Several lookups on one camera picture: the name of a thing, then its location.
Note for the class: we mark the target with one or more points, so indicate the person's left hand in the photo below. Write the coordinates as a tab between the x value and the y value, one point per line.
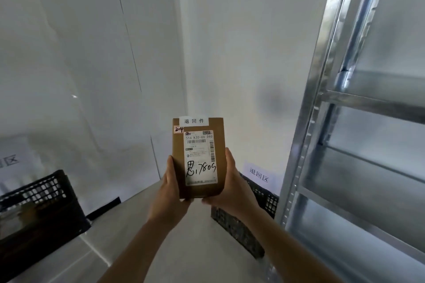
167	195

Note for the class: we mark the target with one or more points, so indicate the person's right hand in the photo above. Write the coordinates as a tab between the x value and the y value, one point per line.
234	193

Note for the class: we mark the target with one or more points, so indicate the person's left thumb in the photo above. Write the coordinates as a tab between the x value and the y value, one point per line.
172	173

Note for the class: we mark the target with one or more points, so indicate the person's right thumb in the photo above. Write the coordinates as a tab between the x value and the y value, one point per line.
229	166

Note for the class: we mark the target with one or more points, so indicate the brown cardboard parcel with label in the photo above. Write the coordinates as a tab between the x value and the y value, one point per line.
199	156

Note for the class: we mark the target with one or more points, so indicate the person's left forearm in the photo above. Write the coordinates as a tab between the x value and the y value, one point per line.
113	253

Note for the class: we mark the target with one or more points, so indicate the person's right forearm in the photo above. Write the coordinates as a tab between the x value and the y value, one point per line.
298	246

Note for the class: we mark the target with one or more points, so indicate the black plastic crate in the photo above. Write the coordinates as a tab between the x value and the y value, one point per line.
247	219
36	213

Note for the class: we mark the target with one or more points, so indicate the silver metal shelving rack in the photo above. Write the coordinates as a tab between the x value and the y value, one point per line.
358	120

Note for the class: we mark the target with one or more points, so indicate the white paper wall sign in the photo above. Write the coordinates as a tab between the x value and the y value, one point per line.
260	175
11	163

